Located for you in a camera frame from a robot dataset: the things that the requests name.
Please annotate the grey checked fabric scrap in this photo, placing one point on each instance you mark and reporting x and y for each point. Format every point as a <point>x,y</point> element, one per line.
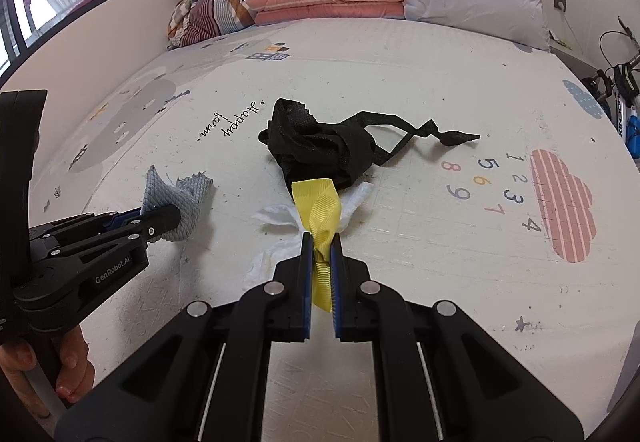
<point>186,195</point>

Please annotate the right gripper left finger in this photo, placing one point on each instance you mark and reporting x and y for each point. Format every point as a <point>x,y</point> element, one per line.
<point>277,311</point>

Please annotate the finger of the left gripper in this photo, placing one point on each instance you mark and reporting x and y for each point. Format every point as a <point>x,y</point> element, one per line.
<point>82,226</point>
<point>146,226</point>

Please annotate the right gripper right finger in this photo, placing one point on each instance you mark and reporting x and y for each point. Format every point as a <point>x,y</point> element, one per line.
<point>406,341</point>

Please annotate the wall power socket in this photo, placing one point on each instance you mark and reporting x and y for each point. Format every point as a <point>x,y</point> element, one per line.
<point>560,5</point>

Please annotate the black fabric scrap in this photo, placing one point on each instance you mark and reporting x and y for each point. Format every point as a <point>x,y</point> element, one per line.
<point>306,149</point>

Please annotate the patterned folded blanket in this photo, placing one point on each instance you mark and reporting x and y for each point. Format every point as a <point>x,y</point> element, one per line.
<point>194,21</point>

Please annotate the white blue bicycle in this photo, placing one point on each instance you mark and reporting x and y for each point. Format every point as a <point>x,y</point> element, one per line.
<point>616,91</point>

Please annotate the white bedside table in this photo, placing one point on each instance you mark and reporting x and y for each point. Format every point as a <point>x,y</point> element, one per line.
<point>581,67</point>

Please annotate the person left hand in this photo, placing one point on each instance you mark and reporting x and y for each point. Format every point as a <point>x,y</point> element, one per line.
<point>75,380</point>

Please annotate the white tissue scrap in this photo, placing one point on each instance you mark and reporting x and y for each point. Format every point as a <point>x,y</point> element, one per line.
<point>284,219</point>

